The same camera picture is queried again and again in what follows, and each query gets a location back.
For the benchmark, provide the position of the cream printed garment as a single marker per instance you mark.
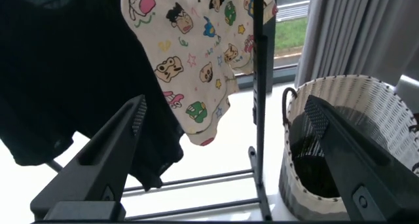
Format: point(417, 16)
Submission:
point(196, 60)

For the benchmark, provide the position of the black garment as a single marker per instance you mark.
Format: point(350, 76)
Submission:
point(75, 76)

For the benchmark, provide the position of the beige curtain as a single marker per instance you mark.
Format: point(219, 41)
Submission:
point(360, 30)

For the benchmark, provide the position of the black clothes rack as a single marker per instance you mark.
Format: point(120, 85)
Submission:
point(260, 103)

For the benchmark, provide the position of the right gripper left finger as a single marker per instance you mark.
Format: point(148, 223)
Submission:
point(98, 171)

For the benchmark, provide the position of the white laundry basket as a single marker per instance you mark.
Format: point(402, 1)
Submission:
point(360, 93)

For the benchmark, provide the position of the window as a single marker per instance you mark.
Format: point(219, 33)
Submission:
point(288, 37)

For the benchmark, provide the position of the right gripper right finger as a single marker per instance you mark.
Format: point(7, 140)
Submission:
point(363, 165)

